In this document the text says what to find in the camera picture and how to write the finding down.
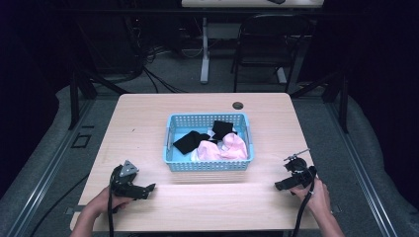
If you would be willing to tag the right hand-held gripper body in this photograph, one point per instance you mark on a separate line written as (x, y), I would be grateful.
(299, 174)

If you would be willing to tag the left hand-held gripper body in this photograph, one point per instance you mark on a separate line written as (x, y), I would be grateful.
(126, 184)

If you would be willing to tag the person's right hand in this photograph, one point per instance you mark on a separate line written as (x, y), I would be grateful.
(316, 197)

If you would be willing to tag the person's left hand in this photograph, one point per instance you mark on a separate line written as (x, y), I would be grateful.
(105, 202)

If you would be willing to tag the blue plastic basket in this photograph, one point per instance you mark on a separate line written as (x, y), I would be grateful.
(171, 161)

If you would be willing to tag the large black cloth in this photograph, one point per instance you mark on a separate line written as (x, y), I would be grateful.
(189, 142)

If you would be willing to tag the pink cloth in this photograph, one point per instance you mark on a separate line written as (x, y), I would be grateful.
(230, 148)

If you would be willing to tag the square floor outlet box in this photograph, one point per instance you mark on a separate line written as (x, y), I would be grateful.
(81, 141)

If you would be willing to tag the small black cloth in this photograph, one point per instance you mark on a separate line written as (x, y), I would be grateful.
(221, 129)

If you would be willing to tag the black metal stand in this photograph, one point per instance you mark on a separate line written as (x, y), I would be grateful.
(77, 95)
(339, 98)

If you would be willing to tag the black folding chair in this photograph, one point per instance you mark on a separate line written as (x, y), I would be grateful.
(270, 39)

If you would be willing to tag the black object on desk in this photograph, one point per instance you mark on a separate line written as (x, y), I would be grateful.
(276, 1)

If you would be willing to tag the white background desk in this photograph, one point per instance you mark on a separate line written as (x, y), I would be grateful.
(230, 3)

